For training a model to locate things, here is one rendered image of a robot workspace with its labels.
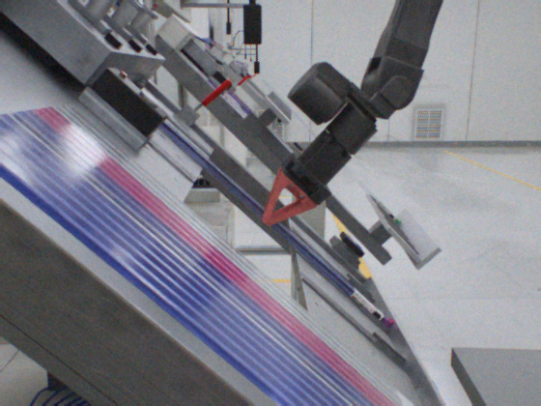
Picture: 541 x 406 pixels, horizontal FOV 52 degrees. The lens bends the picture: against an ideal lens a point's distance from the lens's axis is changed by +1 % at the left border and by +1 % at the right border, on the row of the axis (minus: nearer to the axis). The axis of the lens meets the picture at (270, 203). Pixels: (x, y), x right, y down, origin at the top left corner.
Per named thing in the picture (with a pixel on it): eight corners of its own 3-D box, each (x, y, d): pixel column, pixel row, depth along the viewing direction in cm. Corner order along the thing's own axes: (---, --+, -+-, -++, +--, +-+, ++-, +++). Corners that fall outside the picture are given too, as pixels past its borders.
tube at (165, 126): (385, 325, 85) (390, 320, 85) (387, 330, 83) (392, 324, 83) (129, 99, 76) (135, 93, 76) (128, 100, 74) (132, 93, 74)
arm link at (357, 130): (387, 128, 74) (377, 122, 80) (352, 93, 72) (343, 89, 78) (352, 165, 75) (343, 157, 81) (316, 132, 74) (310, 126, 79)
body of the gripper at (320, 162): (288, 172, 73) (326, 130, 72) (284, 159, 83) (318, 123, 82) (323, 204, 74) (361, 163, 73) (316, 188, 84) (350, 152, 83)
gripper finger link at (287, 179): (246, 212, 76) (293, 161, 75) (248, 199, 83) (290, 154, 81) (282, 243, 77) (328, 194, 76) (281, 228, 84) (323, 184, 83)
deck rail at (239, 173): (346, 302, 105) (368, 279, 104) (347, 305, 103) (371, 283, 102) (47, 35, 93) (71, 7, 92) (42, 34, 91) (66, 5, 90)
